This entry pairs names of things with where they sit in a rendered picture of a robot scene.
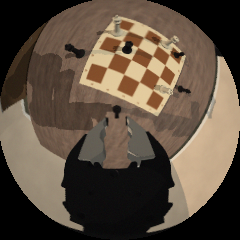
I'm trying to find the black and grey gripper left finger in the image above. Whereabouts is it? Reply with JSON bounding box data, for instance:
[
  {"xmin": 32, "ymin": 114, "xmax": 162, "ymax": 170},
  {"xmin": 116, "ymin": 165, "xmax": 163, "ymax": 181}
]
[{"xmin": 61, "ymin": 117, "xmax": 108, "ymax": 188}]

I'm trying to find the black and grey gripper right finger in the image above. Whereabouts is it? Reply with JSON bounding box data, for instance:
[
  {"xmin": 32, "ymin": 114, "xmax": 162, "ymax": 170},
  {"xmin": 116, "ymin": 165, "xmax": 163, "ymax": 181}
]
[{"xmin": 126, "ymin": 116, "xmax": 175, "ymax": 188}]

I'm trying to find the brown and cream chessboard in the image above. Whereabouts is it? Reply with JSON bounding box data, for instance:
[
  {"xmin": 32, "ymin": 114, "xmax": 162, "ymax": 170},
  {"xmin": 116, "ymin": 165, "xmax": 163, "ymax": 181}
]
[{"xmin": 79, "ymin": 17, "xmax": 186, "ymax": 116}]

